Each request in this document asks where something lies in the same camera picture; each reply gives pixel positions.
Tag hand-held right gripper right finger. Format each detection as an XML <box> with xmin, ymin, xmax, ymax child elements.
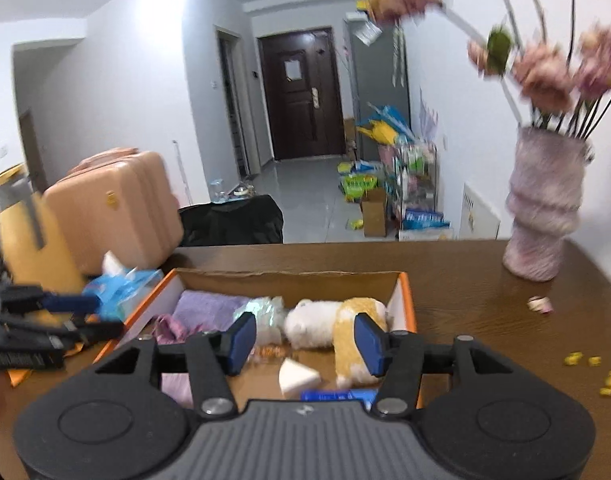
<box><xmin>354</xmin><ymin>312</ymin><xmax>519</xmax><ymax>418</ymax></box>

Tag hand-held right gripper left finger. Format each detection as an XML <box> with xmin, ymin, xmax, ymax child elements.
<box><xmin>92</xmin><ymin>312</ymin><xmax>258</xmax><ymax>418</ymax></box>

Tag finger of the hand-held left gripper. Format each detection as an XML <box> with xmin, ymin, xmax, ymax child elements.
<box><xmin>0</xmin><ymin>316</ymin><xmax>125</xmax><ymax>348</ymax></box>
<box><xmin>2</xmin><ymin>285</ymin><xmax>102</xmax><ymax>317</ymax></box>

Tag clear crinkled plastic bag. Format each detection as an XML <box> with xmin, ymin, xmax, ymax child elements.
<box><xmin>232</xmin><ymin>296</ymin><xmax>289</xmax><ymax>346</ymax></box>

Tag blue tissue pack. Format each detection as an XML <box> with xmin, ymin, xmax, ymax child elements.
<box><xmin>82</xmin><ymin>251</ymin><xmax>164</xmax><ymax>322</ymax></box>

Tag white and yellow plush toy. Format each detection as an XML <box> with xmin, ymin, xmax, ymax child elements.
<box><xmin>284</xmin><ymin>297</ymin><xmax>391</xmax><ymax>391</ymax></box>

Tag white wedge sponge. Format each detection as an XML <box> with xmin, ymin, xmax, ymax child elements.
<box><xmin>278</xmin><ymin>358</ymin><xmax>322</xmax><ymax>401</ymax></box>

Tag mauve cloth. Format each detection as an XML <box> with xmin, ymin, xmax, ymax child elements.
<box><xmin>152</xmin><ymin>315</ymin><xmax>188</xmax><ymax>344</ymax></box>

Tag orange-edged cardboard box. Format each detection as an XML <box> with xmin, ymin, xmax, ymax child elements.
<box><xmin>92</xmin><ymin>268</ymin><xmax>417</xmax><ymax>411</ymax></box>

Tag purple towel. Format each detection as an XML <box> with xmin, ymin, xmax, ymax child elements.
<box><xmin>171</xmin><ymin>290</ymin><xmax>251</xmax><ymax>333</ymax></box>

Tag yellow thermos jug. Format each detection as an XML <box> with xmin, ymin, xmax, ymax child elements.
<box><xmin>0</xmin><ymin>162</ymin><xmax>86</xmax><ymax>296</ymax></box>

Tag pale pink cloth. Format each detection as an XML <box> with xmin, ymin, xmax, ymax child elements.
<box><xmin>160</xmin><ymin>374</ymin><xmax>194</xmax><ymax>409</ymax></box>

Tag pink suitcase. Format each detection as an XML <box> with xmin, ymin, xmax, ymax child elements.
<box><xmin>44</xmin><ymin>147</ymin><xmax>184</xmax><ymax>276</ymax></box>

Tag small brown cardboard box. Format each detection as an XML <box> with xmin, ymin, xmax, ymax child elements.
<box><xmin>360</xmin><ymin>187</ymin><xmax>389</xmax><ymax>238</ymax></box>

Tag blue and white floor packet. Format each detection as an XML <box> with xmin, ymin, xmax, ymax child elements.
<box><xmin>403</xmin><ymin>207</ymin><xmax>451</xmax><ymax>231</ymax></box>

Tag green and yellow bag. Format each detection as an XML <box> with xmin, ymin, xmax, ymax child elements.
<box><xmin>339</xmin><ymin>172</ymin><xmax>381</xmax><ymax>203</ymax></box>

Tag metal rolling cart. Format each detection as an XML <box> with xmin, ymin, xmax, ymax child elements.
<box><xmin>378</xmin><ymin>141</ymin><xmax>437</xmax><ymax>221</ymax></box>

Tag yellow crumbs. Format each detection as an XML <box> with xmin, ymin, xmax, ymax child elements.
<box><xmin>563</xmin><ymin>330</ymin><xmax>611</xmax><ymax>398</ymax></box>

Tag tall cardboard box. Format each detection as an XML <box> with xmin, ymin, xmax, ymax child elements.
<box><xmin>344</xmin><ymin>117</ymin><xmax>359</xmax><ymax>161</ymax></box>

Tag pinkish ribbed vase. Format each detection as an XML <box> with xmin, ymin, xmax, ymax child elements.
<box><xmin>502</xmin><ymin>126</ymin><xmax>594</xmax><ymax>282</ymax></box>

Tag blue and yellow bags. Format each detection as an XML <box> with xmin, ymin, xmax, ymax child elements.
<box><xmin>355</xmin><ymin>102</ymin><xmax>416</xmax><ymax>146</ymax></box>

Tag dark brown entrance door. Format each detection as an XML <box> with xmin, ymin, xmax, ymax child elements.
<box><xmin>258</xmin><ymin>27</ymin><xmax>345</xmax><ymax>162</ymax></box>

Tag purple feather decoration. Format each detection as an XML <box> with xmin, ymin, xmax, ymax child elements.
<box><xmin>418</xmin><ymin>87</ymin><xmax>439</xmax><ymax>143</ymax></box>

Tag grey refrigerator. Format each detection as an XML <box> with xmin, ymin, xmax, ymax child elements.
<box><xmin>343</xmin><ymin>10</ymin><xmax>411</xmax><ymax>161</ymax></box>

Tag hanging white umbrella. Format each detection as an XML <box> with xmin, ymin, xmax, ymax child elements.
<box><xmin>391</xmin><ymin>25</ymin><xmax>405</xmax><ymax>88</ymax></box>

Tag paper sheet on refrigerator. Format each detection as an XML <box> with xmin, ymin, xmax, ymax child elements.
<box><xmin>353</xmin><ymin>22</ymin><xmax>383</xmax><ymax>46</ymax></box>

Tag dried pink roses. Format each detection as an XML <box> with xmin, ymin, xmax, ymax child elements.
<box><xmin>365</xmin><ymin>0</ymin><xmax>611</xmax><ymax>141</ymax></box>

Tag side doorway frame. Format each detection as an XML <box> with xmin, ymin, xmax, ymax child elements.
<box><xmin>216</xmin><ymin>27</ymin><xmax>251</xmax><ymax>176</ymax></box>

